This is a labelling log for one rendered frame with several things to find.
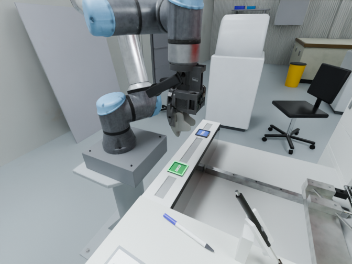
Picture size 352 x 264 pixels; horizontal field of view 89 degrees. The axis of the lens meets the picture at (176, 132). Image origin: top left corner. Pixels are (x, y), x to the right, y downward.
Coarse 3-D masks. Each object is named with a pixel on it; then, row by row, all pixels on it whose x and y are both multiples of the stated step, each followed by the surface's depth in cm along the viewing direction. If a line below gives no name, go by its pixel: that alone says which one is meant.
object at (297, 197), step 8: (208, 168) 78; (216, 168) 78; (216, 176) 78; (224, 176) 76; (232, 176) 74; (240, 176) 74; (248, 184) 72; (256, 184) 71; (264, 184) 70; (272, 192) 69; (280, 192) 67; (288, 192) 67; (296, 200) 66; (344, 208) 61; (344, 216) 61
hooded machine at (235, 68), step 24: (240, 24) 216; (264, 24) 207; (216, 48) 232; (240, 48) 222; (216, 72) 241; (240, 72) 229; (216, 96) 256; (240, 96) 243; (216, 120) 274; (240, 120) 259
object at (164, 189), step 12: (204, 120) 93; (192, 144) 75; (204, 144) 74; (180, 156) 68; (192, 156) 68; (168, 168) 62; (192, 168) 62; (156, 180) 57; (168, 180) 58; (180, 180) 57; (144, 192) 53; (156, 192) 53; (168, 192) 53; (168, 204) 49
